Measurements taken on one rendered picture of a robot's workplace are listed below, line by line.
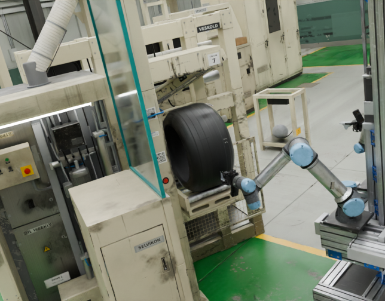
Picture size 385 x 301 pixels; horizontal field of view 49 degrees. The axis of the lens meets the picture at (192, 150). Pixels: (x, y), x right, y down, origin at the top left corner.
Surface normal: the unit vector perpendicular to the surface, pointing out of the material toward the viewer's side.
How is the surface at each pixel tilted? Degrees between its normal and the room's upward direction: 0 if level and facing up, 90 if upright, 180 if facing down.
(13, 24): 90
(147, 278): 90
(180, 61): 90
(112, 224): 90
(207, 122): 43
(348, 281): 0
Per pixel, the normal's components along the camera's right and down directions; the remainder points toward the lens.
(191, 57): 0.41, 0.22
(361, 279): -0.18, -0.93
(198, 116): 0.06, -0.67
